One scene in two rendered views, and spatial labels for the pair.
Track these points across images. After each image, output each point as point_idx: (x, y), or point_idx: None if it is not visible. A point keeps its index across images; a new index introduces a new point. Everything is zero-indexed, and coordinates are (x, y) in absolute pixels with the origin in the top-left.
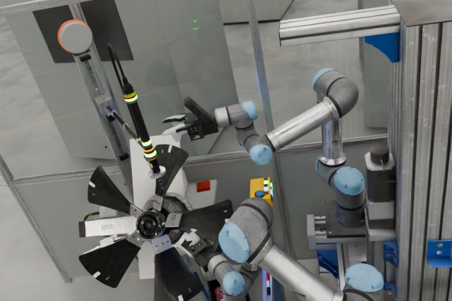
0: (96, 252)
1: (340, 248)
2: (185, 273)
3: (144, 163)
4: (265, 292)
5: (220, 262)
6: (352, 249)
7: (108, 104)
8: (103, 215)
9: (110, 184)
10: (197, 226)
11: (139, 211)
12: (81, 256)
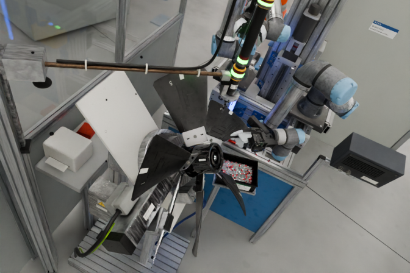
0: (199, 227)
1: (242, 95)
2: (226, 177)
3: (110, 121)
4: (242, 149)
5: (285, 131)
6: (246, 92)
7: (44, 58)
8: (129, 207)
9: (171, 148)
10: (229, 130)
11: (196, 155)
12: (194, 247)
